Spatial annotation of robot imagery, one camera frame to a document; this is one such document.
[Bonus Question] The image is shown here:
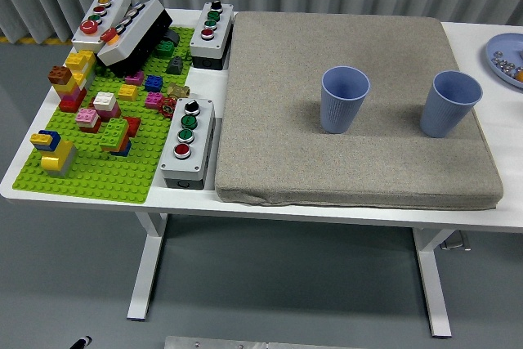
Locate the green building brick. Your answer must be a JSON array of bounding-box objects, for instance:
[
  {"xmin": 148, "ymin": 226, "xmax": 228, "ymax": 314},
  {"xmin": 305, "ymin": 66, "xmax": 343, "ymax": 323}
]
[{"xmin": 154, "ymin": 39, "xmax": 178, "ymax": 58}]

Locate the blue ribbed plastic cup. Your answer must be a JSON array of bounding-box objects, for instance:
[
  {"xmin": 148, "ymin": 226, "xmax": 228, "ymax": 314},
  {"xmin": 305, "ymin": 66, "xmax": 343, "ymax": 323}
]
[
  {"xmin": 320, "ymin": 65, "xmax": 372, "ymax": 135},
  {"xmin": 419, "ymin": 69, "xmax": 485, "ymax": 139}
]

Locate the hot pink building brick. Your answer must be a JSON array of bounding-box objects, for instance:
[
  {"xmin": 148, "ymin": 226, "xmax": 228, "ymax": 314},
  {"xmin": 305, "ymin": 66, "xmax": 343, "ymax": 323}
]
[{"xmin": 144, "ymin": 92, "xmax": 166, "ymax": 110}]

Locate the blue plastic plate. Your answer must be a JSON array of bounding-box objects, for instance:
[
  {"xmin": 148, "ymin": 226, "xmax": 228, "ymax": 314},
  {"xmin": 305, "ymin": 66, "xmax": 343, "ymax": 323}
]
[{"xmin": 485, "ymin": 32, "xmax": 523, "ymax": 89}]

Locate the tilted white black button box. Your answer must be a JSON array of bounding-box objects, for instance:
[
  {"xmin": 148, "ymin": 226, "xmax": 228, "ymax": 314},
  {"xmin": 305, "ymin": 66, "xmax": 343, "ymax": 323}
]
[{"xmin": 96, "ymin": 0, "xmax": 174, "ymax": 78}]

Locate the white table leg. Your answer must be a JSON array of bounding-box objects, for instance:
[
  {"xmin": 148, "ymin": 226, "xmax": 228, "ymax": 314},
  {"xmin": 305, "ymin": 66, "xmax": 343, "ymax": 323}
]
[
  {"xmin": 126, "ymin": 213, "xmax": 168, "ymax": 322},
  {"xmin": 411, "ymin": 226, "xmax": 454, "ymax": 340}
]

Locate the green orange blue brick stack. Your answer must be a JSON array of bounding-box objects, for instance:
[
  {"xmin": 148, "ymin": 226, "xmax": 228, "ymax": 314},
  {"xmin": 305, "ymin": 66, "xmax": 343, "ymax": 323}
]
[{"xmin": 98, "ymin": 117, "xmax": 132, "ymax": 158}]

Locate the blue building brick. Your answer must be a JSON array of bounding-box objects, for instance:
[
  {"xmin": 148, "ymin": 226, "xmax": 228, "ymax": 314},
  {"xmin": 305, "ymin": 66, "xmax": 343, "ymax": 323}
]
[{"xmin": 144, "ymin": 74, "xmax": 166, "ymax": 93}]

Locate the green studded building baseplate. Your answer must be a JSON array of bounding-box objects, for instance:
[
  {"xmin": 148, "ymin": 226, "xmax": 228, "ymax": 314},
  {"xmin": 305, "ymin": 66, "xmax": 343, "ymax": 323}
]
[{"xmin": 11, "ymin": 26, "xmax": 196, "ymax": 205}]

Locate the yellow blue grey brick stack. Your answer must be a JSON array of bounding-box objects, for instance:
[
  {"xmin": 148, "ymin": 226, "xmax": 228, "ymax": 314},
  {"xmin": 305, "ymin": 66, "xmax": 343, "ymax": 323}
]
[{"xmin": 29, "ymin": 129, "xmax": 78, "ymax": 179}]

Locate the large knob three-button control box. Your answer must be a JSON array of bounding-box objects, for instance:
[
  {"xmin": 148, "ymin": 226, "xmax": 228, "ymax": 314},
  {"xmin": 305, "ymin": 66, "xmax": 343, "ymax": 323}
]
[{"xmin": 159, "ymin": 97, "xmax": 217, "ymax": 191}]

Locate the five-button control box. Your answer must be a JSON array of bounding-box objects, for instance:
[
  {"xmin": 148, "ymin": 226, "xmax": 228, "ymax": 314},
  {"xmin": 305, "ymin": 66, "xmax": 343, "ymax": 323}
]
[{"xmin": 71, "ymin": 0, "xmax": 132, "ymax": 55}]

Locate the grey-brown fabric mat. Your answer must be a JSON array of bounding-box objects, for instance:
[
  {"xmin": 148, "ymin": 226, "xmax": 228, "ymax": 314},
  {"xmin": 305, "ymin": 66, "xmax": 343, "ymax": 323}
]
[{"xmin": 215, "ymin": 11, "xmax": 504, "ymax": 211}]

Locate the brass valve red handwheel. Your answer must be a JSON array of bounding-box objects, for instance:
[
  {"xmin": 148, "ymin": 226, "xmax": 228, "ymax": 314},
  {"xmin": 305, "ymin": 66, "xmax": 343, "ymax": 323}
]
[{"xmin": 158, "ymin": 82, "xmax": 191, "ymax": 118}]

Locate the small knob three-button control box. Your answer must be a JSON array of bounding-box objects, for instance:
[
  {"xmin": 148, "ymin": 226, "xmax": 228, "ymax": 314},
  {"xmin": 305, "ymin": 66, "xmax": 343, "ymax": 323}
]
[{"xmin": 189, "ymin": 0, "xmax": 235, "ymax": 71}]

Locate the grey table control box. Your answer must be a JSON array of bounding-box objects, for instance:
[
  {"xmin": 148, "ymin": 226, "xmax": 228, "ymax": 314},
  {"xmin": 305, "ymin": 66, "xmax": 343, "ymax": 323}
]
[{"xmin": 439, "ymin": 230, "xmax": 472, "ymax": 251}]

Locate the yellow white brick stack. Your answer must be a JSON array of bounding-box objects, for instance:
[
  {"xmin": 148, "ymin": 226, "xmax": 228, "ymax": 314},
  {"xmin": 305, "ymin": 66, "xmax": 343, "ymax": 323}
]
[{"xmin": 64, "ymin": 49, "xmax": 97, "ymax": 91}]

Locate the yellow building brick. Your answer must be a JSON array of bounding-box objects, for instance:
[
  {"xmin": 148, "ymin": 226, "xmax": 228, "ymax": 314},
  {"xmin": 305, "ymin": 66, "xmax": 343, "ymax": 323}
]
[{"xmin": 117, "ymin": 83, "xmax": 140, "ymax": 102}]

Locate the brown yellow pink red brick stack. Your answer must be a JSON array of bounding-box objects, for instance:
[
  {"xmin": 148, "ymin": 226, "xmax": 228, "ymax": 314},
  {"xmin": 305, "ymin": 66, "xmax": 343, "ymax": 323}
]
[{"xmin": 47, "ymin": 65, "xmax": 89, "ymax": 114}]

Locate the pink white red brick stack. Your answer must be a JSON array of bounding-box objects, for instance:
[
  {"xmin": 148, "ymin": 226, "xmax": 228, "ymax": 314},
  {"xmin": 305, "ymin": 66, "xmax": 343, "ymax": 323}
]
[{"xmin": 74, "ymin": 107, "xmax": 102, "ymax": 134}]

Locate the red building brick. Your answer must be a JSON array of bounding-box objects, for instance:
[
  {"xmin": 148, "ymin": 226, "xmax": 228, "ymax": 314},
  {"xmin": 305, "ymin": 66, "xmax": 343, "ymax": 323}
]
[{"xmin": 122, "ymin": 115, "xmax": 142, "ymax": 138}]

